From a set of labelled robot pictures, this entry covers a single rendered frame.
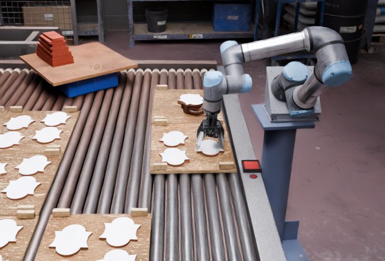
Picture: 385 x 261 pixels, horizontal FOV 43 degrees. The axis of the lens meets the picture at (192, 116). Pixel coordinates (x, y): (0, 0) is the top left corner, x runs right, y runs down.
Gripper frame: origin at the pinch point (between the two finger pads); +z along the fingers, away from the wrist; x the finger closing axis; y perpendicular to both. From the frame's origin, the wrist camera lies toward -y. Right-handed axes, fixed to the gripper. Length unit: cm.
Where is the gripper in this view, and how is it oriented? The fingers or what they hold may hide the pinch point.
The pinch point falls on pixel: (209, 147)
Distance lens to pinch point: 211.2
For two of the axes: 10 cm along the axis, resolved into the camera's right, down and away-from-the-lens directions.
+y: 0.5, 4.8, -8.8
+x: 10.0, -0.1, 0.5
